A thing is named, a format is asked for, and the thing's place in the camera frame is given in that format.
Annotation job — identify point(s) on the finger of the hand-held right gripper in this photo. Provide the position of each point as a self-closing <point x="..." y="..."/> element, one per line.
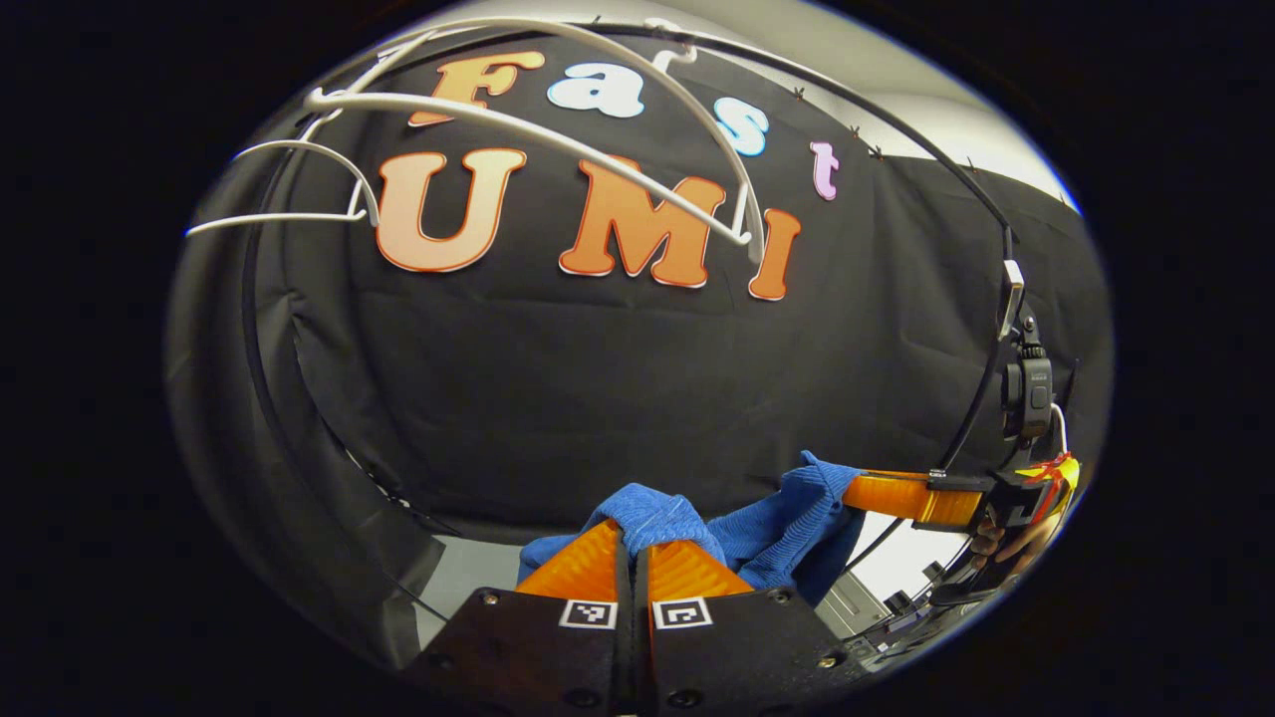
<point x="887" y="495"/>

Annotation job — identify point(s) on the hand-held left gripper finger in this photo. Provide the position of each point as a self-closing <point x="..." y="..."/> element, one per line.
<point x="643" y="657"/>
<point x="626" y="657"/>

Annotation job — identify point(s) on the white plastic clothes hanger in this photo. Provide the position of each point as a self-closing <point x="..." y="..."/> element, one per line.
<point x="329" y="100"/>
<point x="279" y="218"/>

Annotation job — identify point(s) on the black metal clothes rack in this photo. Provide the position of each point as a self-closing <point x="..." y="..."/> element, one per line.
<point x="247" y="309"/>

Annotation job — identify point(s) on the grey box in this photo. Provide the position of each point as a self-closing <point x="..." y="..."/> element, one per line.
<point x="855" y="605"/>

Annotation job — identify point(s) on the black backdrop cloth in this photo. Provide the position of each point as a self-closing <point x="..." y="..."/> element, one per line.
<point x="598" y="398"/>

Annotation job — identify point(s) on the row of small cloth clips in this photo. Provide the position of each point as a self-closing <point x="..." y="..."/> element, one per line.
<point x="855" y="130"/>

